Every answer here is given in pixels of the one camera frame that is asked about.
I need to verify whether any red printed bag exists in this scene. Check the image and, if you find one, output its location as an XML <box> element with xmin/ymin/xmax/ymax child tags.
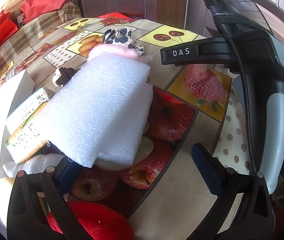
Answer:
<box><xmin>97</xmin><ymin>12</ymin><xmax>145</xmax><ymax>20</ymax></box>

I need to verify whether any white sock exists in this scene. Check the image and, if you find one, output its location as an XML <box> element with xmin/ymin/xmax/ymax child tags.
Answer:
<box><xmin>3</xmin><ymin>154</ymin><xmax>65</xmax><ymax>178</ymax></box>

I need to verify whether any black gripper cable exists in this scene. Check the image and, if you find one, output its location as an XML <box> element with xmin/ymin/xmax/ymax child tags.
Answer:
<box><xmin>213</xmin><ymin>10</ymin><xmax>264</xmax><ymax>178</ymax></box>

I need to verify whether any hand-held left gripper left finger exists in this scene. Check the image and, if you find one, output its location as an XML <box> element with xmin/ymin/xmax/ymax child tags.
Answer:
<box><xmin>6</xmin><ymin>156</ymin><xmax>94</xmax><ymax>240</ymax></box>

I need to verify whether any white cardboard box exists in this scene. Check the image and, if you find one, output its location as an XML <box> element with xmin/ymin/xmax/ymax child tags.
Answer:
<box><xmin>0</xmin><ymin>69</ymin><xmax>65</xmax><ymax>230</ymax></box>

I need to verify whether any yellow tissue pack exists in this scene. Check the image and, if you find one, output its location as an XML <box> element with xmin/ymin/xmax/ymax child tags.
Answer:
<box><xmin>5</xmin><ymin>87</ymin><xmax>50</xmax><ymax>165</ymax></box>

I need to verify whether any white foam block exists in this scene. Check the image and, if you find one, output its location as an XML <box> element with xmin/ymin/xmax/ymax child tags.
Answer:
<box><xmin>31</xmin><ymin>52</ymin><xmax>155</xmax><ymax>168</ymax></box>

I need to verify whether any red plush ball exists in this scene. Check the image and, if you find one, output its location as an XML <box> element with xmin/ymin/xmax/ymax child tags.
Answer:
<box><xmin>46</xmin><ymin>201</ymin><xmax>135</xmax><ymax>240</ymax></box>

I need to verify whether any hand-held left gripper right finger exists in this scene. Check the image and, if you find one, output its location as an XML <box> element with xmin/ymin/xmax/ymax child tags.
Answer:
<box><xmin>191</xmin><ymin>143</ymin><xmax>277</xmax><ymax>240</ymax></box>

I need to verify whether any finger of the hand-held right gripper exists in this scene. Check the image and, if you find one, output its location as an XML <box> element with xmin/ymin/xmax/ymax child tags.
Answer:
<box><xmin>160</xmin><ymin>38</ymin><xmax>232</xmax><ymax>67</ymax></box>

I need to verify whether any pink plush toy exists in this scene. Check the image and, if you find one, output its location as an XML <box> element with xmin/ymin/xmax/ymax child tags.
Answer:
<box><xmin>87</xmin><ymin>44</ymin><xmax>145</xmax><ymax>63</ymax></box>

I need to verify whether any plaid covered bench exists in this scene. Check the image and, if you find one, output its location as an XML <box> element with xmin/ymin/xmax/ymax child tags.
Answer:
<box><xmin>0</xmin><ymin>1</ymin><xmax>82</xmax><ymax>100</ymax></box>

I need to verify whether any black and white patterned cloth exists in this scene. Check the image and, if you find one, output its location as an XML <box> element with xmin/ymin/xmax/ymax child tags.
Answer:
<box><xmin>103</xmin><ymin>27</ymin><xmax>145</xmax><ymax>55</ymax></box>

